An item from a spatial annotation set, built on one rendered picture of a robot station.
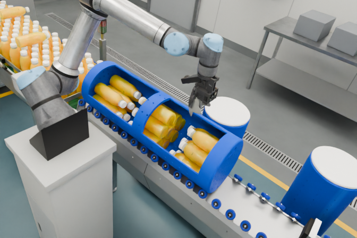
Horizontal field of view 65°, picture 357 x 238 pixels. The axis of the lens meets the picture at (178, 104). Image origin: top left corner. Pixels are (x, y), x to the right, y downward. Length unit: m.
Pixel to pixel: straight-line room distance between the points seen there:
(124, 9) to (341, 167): 1.31
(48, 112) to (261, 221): 1.01
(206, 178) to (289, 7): 3.57
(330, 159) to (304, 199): 0.26
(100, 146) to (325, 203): 1.16
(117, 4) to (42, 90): 0.43
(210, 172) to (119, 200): 1.37
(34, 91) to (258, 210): 1.08
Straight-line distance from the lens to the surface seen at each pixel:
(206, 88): 1.12
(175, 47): 0.91
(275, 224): 1.43
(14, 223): 2.48
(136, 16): 0.97
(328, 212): 1.75
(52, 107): 1.15
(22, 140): 1.32
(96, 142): 1.25
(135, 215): 2.37
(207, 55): 1.04
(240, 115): 1.71
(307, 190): 1.69
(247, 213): 1.40
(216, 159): 1.17
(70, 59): 1.24
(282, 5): 4.50
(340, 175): 1.65
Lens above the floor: 2.04
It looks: 37 degrees down
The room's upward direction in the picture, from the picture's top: 10 degrees clockwise
